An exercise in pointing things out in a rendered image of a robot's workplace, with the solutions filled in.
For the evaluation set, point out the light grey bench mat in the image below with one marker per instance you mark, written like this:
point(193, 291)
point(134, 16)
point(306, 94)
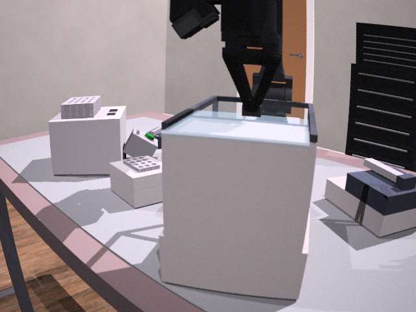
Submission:
point(348, 267)

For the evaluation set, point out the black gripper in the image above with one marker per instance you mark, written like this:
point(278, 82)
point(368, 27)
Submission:
point(263, 34)

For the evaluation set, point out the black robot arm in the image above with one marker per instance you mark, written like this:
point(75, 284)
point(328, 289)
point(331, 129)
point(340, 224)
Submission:
point(188, 17)

